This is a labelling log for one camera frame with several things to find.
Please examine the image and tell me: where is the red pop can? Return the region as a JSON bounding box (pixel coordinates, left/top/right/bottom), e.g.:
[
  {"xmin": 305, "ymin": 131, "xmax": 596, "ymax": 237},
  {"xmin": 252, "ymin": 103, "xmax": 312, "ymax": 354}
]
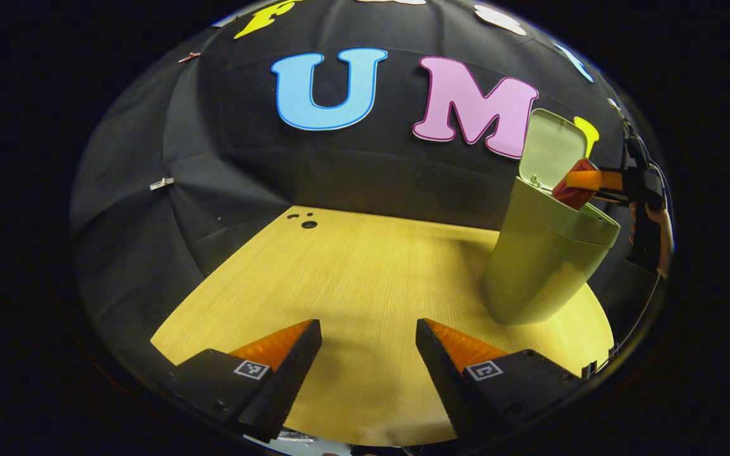
[{"xmin": 552, "ymin": 158, "xmax": 600, "ymax": 210}]

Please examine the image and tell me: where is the wooden desktop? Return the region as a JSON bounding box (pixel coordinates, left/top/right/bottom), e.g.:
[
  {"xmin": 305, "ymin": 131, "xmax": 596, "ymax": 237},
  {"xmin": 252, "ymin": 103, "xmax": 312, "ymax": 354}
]
[{"xmin": 151, "ymin": 205, "xmax": 615, "ymax": 447}]

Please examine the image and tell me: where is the pale green garbage bin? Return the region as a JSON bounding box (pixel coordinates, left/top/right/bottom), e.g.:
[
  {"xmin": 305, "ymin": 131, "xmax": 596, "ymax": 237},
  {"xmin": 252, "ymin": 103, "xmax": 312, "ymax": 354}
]
[{"xmin": 480, "ymin": 108, "xmax": 621, "ymax": 326}]

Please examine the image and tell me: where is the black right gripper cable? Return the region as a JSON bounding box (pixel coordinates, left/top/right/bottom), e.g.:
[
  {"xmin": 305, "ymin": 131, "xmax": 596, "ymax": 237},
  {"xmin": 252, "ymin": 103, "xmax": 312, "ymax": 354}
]
[{"xmin": 609, "ymin": 272, "xmax": 665, "ymax": 362}]

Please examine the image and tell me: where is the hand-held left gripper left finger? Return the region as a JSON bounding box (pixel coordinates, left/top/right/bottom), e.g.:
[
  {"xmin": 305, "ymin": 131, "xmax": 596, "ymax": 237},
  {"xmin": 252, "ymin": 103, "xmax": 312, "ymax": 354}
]
[{"xmin": 175, "ymin": 319, "xmax": 323, "ymax": 443}]

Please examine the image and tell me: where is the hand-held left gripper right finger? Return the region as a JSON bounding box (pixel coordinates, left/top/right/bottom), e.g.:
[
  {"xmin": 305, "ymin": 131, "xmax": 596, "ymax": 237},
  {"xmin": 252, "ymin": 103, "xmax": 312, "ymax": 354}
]
[{"xmin": 414, "ymin": 318, "xmax": 597, "ymax": 444}]

